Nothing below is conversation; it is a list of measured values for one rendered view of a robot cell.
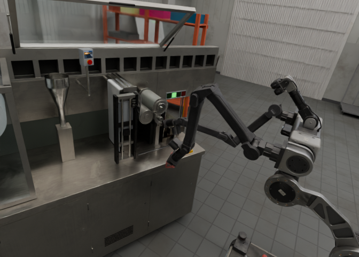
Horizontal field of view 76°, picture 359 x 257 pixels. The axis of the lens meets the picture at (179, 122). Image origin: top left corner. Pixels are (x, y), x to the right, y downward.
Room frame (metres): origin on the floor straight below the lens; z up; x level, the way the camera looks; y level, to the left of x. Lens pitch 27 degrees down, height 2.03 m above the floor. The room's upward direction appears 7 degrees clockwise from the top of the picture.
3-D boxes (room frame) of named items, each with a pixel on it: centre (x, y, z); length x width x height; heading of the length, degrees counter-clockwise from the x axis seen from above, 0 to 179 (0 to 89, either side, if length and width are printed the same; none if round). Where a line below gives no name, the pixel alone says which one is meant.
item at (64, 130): (1.38, 0.80, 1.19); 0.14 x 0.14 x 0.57
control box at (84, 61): (1.43, 0.62, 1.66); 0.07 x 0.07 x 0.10; 56
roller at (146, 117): (1.77, 0.34, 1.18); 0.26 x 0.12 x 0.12; 38
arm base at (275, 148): (0.94, -0.46, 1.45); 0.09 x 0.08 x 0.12; 152
